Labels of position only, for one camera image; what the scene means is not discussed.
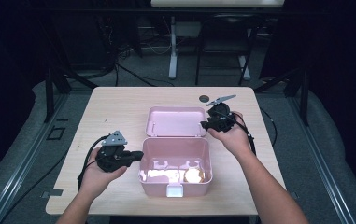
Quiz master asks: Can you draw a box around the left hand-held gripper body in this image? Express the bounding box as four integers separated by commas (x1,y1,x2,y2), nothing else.
95,130,134,174

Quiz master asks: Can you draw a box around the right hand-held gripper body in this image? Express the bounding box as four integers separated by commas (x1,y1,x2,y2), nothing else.
206,94,237,133

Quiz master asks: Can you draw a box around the pink storage box white handle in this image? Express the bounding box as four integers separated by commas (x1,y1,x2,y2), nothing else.
138,105,214,199

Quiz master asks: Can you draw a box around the small round orange snack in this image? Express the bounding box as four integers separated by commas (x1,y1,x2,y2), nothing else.
183,167,206,185

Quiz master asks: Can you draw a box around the person's right hand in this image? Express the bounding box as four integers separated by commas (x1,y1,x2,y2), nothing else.
207,111,255,161

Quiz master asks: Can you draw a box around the person's left hand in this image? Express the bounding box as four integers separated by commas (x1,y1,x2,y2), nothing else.
78,147,128,201

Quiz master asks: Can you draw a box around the black chair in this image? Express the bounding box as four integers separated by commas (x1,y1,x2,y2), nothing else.
194,13,263,87

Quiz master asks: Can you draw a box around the white desk with white legs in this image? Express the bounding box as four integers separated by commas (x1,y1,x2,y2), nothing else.
150,0,286,81

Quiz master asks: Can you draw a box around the left hand-held gripper black cable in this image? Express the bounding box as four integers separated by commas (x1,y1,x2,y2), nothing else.
77,133,110,191

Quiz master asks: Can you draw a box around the hand-held gripper black cable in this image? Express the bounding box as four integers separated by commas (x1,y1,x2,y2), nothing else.
216,109,258,157
77,133,110,191

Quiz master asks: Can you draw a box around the right hand-held gripper black cable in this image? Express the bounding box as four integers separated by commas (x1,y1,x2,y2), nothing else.
216,109,258,157

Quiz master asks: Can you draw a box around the thin black cable beside table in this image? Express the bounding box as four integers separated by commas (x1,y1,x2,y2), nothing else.
259,106,278,147

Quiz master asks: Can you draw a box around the black floor cable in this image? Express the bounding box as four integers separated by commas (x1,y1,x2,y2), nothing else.
114,61,176,89

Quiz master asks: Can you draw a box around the black metal frame stand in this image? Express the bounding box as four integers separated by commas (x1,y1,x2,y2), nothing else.
43,66,99,124
253,66,311,127

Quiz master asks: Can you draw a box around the metal floor rail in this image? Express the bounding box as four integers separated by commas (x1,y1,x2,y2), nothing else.
0,92,71,224
286,92,356,224

